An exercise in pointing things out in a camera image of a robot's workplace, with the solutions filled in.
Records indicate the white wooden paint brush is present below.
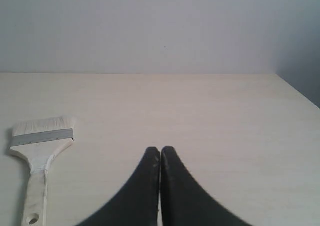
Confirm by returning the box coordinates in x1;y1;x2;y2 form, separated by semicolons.
9;116;76;226

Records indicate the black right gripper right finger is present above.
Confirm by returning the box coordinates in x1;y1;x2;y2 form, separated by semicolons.
160;146;247;226

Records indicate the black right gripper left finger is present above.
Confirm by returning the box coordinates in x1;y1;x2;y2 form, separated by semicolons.
80;147;160;226

